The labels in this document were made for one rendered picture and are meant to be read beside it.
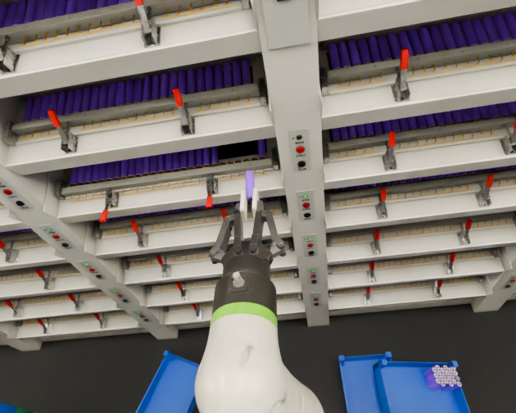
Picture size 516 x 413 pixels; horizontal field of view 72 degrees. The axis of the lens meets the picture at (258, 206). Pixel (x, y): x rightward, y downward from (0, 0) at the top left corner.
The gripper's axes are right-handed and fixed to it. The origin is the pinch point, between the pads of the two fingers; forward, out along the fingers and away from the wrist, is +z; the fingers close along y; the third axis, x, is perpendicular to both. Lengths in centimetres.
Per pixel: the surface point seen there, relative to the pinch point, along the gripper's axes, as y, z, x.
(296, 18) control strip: -12.8, 7.5, -29.6
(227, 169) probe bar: 7.0, 19.8, 3.6
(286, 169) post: -7.6, 14.5, 2.6
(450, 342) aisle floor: -63, 24, 102
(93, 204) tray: 43.7, 17.9, 7.5
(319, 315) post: -12, 32, 89
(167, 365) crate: 57, 22, 102
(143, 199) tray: 29.8, 17.4, 7.8
